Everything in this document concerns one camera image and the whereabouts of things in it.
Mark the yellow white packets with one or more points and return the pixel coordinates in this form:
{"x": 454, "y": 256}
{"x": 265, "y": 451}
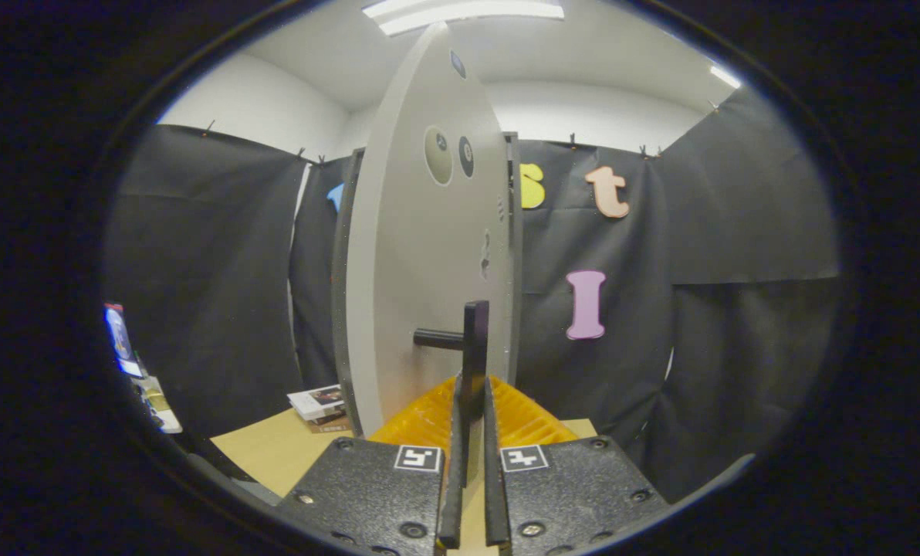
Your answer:
{"x": 157, "y": 405}

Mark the brown book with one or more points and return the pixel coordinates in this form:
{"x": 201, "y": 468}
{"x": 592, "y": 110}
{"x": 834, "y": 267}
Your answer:
{"x": 329, "y": 425}

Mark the white book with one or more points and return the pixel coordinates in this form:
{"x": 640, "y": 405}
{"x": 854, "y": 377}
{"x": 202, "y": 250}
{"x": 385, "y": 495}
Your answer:
{"x": 317, "y": 401}

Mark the long ceiling light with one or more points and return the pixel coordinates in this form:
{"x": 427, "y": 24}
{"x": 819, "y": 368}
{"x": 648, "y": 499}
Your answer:
{"x": 460, "y": 11}

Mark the black backdrop cloth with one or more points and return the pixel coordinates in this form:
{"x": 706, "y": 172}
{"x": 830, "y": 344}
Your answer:
{"x": 197, "y": 270}

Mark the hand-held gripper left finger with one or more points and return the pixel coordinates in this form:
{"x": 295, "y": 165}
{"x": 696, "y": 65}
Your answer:
{"x": 451, "y": 510}

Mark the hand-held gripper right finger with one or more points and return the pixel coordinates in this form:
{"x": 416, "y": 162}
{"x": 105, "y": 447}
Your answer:
{"x": 493, "y": 510}

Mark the white shoe cabinet door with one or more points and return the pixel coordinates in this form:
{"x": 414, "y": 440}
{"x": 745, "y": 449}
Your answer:
{"x": 414, "y": 270}

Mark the small ceiling light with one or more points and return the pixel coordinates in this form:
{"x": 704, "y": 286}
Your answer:
{"x": 725, "y": 76}

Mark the grey shoe cabinet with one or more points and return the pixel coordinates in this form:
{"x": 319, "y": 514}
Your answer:
{"x": 340, "y": 309}

